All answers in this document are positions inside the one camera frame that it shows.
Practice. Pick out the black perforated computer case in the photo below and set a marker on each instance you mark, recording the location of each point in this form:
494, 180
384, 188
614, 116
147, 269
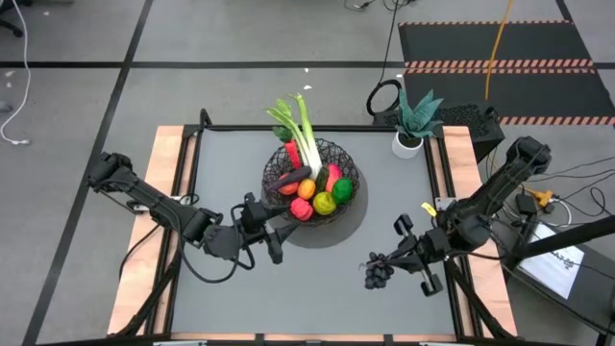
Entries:
466, 120

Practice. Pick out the dark purple eggplant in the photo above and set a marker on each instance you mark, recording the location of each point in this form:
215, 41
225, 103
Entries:
293, 178

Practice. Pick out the black side stand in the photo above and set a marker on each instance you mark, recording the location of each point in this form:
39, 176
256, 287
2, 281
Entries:
596, 288

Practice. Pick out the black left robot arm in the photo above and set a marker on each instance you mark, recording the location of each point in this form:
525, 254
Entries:
158, 211

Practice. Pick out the round dark grey mat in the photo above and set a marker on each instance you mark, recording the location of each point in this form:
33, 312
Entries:
331, 235

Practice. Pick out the red chili pepper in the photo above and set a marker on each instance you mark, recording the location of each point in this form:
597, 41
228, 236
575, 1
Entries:
293, 154

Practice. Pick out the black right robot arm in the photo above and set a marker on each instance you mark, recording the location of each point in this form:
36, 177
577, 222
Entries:
499, 187

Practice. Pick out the small orange yellow fruit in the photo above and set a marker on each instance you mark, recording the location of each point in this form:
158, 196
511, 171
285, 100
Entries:
306, 190

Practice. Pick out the green lime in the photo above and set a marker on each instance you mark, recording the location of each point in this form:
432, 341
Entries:
342, 190

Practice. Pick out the black striped floor mat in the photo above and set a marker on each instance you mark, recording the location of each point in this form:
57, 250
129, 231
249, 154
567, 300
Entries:
480, 43

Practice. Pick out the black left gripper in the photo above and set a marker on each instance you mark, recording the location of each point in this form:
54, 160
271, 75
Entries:
230, 238

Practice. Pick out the yellow tag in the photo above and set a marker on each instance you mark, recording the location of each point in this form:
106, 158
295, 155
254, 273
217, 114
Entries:
429, 209

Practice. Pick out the yellow power connector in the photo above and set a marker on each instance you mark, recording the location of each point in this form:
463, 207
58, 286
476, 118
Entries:
543, 197

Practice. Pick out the dark grape bunch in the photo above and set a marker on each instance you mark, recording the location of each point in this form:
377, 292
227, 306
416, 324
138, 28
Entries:
377, 276

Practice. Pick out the snake plant in white pot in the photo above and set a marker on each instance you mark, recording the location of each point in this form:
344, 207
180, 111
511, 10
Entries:
407, 146

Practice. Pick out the wooden table side board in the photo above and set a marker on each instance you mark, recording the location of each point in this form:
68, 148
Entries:
139, 269
456, 154

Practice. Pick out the white paper sheet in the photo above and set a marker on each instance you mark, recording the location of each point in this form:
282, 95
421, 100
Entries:
552, 264

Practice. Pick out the black power adapter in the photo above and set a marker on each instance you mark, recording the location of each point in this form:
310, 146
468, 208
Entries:
526, 204

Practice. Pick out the black chair base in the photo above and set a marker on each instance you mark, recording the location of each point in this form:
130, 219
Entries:
14, 30

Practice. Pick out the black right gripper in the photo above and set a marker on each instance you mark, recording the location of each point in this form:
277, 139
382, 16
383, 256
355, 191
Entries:
430, 247

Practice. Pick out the red yellow mango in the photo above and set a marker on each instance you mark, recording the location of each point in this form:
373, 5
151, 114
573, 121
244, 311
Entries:
334, 175

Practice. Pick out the yellow green apple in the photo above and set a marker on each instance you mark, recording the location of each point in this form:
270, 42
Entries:
324, 203

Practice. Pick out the black table frame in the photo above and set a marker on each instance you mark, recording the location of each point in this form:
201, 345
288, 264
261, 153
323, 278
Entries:
240, 128

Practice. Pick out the pink red round fruit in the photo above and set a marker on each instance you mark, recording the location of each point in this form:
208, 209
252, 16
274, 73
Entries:
301, 209

